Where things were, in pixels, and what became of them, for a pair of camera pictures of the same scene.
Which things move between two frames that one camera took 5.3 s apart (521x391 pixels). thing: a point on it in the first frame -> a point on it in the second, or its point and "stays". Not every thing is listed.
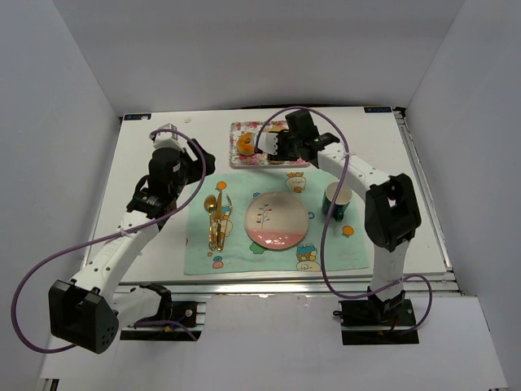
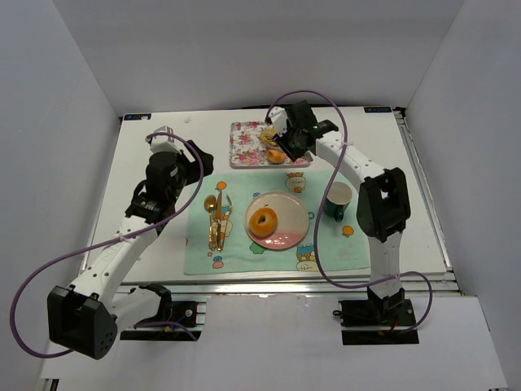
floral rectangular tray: (259, 160) stays
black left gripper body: (194, 159) stays
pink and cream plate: (277, 220) stays
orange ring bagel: (245, 145) -> (266, 228)
